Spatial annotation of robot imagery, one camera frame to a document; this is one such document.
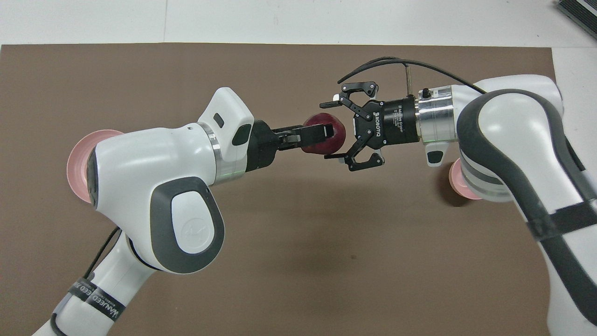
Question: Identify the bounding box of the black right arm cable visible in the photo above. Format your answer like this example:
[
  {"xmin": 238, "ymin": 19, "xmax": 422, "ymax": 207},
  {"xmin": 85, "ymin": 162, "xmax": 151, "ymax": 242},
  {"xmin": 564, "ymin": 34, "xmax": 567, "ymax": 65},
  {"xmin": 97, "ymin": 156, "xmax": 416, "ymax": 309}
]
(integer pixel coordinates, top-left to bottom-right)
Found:
[{"xmin": 338, "ymin": 56, "xmax": 488, "ymax": 97}]

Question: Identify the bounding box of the brown table mat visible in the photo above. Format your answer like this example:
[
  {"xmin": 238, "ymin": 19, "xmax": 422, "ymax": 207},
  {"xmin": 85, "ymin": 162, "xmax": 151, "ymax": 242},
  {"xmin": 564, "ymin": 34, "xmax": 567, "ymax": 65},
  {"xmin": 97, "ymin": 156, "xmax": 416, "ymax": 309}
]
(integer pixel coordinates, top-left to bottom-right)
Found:
[{"xmin": 0, "ymin": 43, "xmax": 560, "ymax": 336}]

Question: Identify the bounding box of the pink bowl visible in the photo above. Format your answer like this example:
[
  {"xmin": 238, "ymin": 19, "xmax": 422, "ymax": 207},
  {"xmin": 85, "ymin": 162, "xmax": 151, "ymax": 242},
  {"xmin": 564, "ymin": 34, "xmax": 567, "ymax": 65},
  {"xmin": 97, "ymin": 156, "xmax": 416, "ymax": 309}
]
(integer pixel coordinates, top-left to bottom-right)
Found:
[{"xmin": 448, "ymin": 157, "xmax": 484, "ymax": 201}]

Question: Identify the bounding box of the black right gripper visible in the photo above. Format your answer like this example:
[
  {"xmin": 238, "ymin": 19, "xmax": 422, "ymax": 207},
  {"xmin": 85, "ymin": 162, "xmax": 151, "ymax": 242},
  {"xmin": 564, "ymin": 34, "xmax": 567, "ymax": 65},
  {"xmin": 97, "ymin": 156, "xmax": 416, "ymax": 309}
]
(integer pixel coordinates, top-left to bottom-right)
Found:
[{"xmin": 319, "ymin": 81, "xmax": 421, "ymax": 172}]

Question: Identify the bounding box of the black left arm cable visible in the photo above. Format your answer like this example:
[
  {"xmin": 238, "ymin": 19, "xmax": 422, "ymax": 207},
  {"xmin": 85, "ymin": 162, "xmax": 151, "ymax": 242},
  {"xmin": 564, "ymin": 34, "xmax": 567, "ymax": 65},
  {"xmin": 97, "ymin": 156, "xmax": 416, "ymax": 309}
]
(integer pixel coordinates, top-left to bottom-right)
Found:
[{"xmin": 50, "ymin": 226, "xmax": 123, "ymax": 336}]

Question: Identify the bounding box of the dark grey ribbed device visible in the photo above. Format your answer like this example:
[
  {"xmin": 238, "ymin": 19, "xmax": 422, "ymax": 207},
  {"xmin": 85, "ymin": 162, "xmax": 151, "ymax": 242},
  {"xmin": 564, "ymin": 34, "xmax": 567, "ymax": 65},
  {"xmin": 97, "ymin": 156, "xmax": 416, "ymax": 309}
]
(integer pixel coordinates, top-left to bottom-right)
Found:
[{"xmin": 555, "ymin": 0, "xmax": 597, "ymax": 41}]

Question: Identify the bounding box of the pink plate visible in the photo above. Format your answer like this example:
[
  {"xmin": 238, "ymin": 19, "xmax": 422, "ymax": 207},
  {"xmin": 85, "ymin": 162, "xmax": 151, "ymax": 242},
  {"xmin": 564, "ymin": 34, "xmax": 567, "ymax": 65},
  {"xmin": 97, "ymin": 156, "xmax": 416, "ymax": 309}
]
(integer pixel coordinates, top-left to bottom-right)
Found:
[{"xmin": 66, "ymin": 129, "xmax": 125, "ymax": 204}]

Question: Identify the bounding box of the dark red apple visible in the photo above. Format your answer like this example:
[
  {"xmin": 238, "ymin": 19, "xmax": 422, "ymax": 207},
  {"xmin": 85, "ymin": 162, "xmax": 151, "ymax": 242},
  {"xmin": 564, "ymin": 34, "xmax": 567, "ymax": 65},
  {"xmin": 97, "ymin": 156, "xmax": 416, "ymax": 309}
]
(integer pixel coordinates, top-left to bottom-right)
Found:
[{"xmin": 302, "ymin": 112, "xmax": 347, "ymax": 156}]

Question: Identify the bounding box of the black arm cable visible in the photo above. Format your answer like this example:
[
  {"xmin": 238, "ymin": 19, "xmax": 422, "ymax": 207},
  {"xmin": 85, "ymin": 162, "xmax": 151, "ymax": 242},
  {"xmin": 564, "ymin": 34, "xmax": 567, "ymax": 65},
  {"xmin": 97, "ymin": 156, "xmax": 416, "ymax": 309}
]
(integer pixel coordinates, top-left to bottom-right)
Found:
[
  {"xmin": 338, "ymin": 56, "xmax": 488, "ymax": 97},
  {"xmin": 50, "ymin": 226, "xmax": 123, "ymax": 336}
]

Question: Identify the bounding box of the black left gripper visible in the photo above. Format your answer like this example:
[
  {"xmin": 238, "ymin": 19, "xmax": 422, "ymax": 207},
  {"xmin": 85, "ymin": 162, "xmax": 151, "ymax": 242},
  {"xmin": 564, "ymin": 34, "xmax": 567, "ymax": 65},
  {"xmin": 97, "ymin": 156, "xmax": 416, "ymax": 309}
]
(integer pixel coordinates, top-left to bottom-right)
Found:
[{"xmin": 244, "ymin": 120, "xmax": 334, "ymax": 174}]

